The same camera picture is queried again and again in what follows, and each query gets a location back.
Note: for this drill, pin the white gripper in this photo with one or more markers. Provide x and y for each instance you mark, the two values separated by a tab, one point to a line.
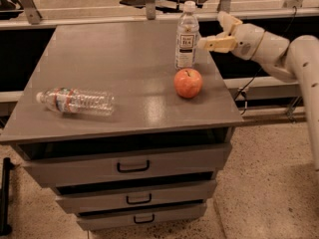
247	41

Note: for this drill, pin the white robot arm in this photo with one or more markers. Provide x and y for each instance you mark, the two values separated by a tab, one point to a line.
284	60

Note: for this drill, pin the clear plastic water bottle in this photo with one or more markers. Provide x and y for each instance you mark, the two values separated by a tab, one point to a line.
77	102

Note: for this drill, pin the red apple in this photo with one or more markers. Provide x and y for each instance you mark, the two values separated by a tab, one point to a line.
187	83

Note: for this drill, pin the grey metal railing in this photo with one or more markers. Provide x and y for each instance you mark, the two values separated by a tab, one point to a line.
57	12

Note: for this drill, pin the grey drawer cabinet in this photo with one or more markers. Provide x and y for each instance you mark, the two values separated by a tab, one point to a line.
135	62

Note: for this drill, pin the bottom grey drawer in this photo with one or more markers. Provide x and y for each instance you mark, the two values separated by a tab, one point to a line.
142	216

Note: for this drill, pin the grey drawer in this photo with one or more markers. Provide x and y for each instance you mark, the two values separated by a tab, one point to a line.
142	216
98	168
137	197

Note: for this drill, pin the top grey drawer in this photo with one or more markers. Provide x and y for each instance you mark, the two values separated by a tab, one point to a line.
98	168

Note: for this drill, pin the middle grey drawer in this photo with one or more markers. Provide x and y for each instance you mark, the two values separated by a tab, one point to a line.
137	197

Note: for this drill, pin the black stand left edge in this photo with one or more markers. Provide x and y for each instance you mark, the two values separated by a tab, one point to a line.
7	166

